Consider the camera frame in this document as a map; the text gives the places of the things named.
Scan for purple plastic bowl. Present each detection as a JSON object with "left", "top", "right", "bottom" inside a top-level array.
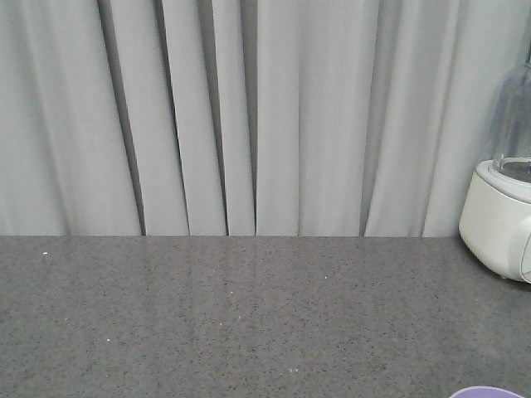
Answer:
[{"left": 450, "top": 386, "right": 524, "bottom": 398}]

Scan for grey window curtain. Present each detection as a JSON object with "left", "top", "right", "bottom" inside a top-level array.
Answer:
[{"left": 1, "top": 1, "right": 530, "bottom": 236}]

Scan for white blender with glass jar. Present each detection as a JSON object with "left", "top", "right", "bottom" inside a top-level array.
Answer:
[{"left": 459, "top": 62, "right": 530, "bottom": 284}]

